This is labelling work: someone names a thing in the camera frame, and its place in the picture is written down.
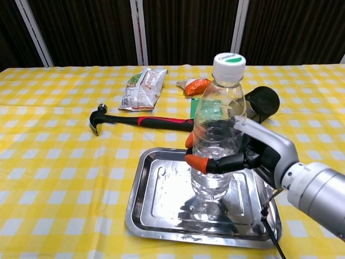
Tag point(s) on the green flat sachet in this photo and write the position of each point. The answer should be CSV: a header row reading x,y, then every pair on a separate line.
x,y
194,108

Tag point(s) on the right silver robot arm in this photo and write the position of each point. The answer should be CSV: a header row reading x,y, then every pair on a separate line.
x,y
320,194

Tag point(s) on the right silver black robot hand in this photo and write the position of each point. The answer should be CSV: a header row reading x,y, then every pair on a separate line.
x,y
272,151

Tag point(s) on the black red claw hammer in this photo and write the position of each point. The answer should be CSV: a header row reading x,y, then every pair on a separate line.
x,y
151,122

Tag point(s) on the transparent plastic water bottle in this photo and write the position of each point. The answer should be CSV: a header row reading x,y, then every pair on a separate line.
x,y
218,108

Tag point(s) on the yellow white checked tablecloth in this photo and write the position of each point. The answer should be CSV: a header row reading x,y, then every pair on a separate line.
x,y
54,162

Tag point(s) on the black mesh pen holder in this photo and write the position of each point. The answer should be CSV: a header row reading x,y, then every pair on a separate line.
x,y
265,102

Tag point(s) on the white printed snack bag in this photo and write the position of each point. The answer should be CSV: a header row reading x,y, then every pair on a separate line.
x,y
143,90

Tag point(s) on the orange white snack pouch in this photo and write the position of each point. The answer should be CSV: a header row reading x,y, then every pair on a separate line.
x,y
196,86

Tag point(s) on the rectangular metal tray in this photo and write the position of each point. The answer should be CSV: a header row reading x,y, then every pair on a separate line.
x,y
161,199

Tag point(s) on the white partition post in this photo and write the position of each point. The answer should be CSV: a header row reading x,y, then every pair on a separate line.
x,y
35,35
138,32
238,29

